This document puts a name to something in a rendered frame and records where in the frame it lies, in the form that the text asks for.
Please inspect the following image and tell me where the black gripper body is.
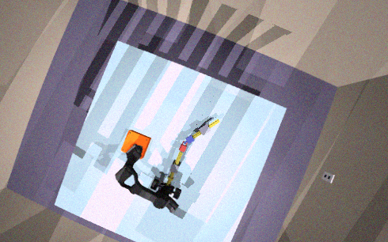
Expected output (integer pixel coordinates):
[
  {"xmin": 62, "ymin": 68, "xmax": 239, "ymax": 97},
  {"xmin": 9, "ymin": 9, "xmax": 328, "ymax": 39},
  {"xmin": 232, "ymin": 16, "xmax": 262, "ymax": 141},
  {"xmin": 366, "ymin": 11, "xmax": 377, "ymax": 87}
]
[{"xmin": 150, "ymin": 179, "xmax": 181, "ymax": 199}]

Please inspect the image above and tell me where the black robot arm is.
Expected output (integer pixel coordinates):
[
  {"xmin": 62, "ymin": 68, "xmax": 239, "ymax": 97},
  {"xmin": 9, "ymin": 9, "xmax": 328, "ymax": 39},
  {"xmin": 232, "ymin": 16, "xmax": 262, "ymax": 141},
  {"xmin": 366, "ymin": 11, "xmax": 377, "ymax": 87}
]
[{"xmin": 115, "ymin": 144, "xmax": 179, "ymax": 213}]

